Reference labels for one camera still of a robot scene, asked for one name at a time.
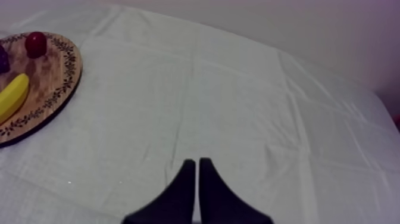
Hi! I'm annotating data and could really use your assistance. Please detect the round wooden board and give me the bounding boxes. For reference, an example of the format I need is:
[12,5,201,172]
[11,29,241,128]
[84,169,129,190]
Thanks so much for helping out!
[0,31,83,148]

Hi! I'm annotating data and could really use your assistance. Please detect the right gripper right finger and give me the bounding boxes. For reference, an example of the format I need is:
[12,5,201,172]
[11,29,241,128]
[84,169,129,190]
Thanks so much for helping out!
[199,157,274,224]

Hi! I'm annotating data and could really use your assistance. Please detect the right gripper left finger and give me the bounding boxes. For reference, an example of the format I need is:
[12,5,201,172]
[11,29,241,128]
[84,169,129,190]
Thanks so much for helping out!
[121,158,196,224]

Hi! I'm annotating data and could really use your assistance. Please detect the yellow toy banana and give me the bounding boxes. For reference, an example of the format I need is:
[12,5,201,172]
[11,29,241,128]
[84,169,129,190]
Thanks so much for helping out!
[0,73,30,125]

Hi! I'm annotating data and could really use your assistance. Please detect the purple toy grapes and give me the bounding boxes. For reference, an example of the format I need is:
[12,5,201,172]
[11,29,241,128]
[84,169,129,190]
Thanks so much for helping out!
[0,45,11,74]

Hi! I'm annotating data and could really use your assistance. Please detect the small red fruit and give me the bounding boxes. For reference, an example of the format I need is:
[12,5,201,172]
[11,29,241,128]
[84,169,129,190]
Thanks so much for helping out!
[24,31,48,59]

